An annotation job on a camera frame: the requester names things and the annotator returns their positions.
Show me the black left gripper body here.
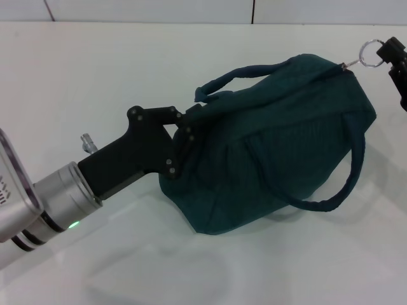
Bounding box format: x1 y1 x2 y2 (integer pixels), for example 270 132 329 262
78 104 183 203

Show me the teal fabric zipper bag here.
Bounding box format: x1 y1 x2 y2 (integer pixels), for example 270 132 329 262
158 37 385 236

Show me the thin grey camera cable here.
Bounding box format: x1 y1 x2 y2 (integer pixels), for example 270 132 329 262
43 0 55 22

